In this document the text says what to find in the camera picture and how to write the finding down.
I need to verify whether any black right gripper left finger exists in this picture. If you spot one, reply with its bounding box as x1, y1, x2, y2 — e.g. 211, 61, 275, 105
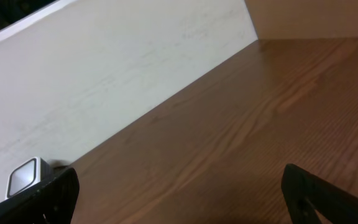
0, 167, 80, 224

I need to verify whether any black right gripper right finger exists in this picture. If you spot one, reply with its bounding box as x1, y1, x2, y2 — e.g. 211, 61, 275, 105
281, 164, 358, 223

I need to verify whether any white barcode scanner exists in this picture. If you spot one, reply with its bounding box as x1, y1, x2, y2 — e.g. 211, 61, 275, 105
5, 157, 53, 200

